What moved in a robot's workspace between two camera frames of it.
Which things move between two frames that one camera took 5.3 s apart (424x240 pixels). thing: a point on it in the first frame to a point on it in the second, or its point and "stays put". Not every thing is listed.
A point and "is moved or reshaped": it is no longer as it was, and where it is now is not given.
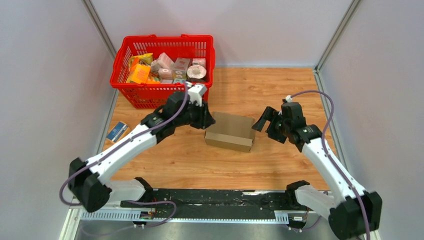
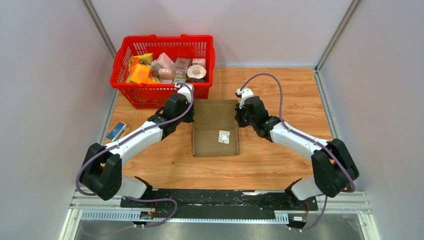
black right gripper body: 277,128 to 243,119
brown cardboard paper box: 231,131 is moved or reshaped
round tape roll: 196,71 stays put
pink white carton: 165,61 stays put
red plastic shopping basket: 154,95 stays put
